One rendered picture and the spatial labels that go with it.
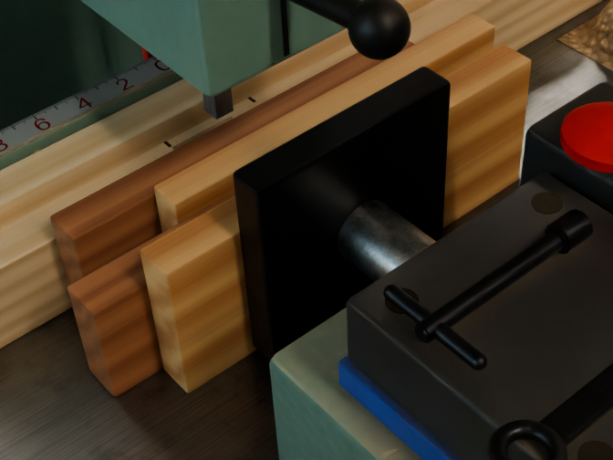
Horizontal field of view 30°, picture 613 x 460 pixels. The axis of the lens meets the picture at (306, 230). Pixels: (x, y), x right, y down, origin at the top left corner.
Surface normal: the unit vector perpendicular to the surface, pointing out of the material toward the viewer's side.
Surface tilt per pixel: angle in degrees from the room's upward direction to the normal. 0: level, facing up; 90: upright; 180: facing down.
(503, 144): 90
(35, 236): 0
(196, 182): 0
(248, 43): 90
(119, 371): 90
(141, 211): 90
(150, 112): 0
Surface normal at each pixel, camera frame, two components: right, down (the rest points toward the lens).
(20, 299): 0.64, 0.51
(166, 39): -0.77, 0.47
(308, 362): -0.04, -0.72
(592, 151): -0.41, -0.21
